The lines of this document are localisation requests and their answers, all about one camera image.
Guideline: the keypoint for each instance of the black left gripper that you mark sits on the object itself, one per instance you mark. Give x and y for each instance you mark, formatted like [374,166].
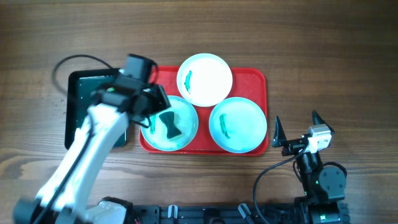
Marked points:
[162,102]

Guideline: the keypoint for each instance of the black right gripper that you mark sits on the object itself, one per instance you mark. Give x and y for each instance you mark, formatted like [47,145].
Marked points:
[293,145]

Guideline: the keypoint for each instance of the green scouring sponge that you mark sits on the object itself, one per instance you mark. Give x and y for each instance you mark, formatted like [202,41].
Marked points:
[168,118]

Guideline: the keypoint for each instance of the light blue plate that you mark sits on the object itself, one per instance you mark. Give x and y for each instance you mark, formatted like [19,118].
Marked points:
[186,119]
[238,125]

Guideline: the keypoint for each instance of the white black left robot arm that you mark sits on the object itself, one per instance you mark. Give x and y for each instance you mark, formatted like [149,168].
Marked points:
[63,199]

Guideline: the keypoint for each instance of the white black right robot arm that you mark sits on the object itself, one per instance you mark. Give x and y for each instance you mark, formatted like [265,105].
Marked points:
[323,183]

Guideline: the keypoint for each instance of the red plastic tray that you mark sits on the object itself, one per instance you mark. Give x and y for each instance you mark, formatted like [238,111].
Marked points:
[249,86]

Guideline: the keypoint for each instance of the black water tray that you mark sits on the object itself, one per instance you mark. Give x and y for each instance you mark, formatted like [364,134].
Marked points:
[80,86]

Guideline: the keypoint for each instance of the white round plate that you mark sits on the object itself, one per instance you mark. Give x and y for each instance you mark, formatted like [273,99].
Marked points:
[204,79]

